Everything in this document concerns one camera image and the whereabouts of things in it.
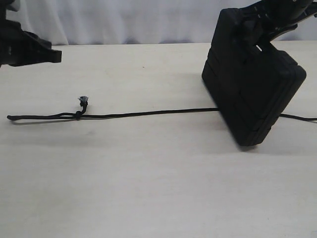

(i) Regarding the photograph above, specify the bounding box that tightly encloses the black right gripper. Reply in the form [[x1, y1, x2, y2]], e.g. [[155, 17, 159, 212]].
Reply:
[[240, 0, 317, 42]]

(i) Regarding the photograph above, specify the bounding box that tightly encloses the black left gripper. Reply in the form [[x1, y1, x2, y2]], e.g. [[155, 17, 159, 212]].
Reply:
[[0, 0, 62, 67]]

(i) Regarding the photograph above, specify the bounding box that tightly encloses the black plastic carry case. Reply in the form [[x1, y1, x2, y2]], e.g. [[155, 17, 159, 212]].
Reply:
[[202, 8, 306, 146]]

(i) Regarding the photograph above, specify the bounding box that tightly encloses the black cord with loop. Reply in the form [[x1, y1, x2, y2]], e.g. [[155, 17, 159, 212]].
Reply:
[[6, 95, 317, 122]]

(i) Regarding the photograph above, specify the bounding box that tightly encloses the white backdrop curtain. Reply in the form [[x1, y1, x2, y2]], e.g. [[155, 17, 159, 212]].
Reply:
[[0, 0, 317, 47]]

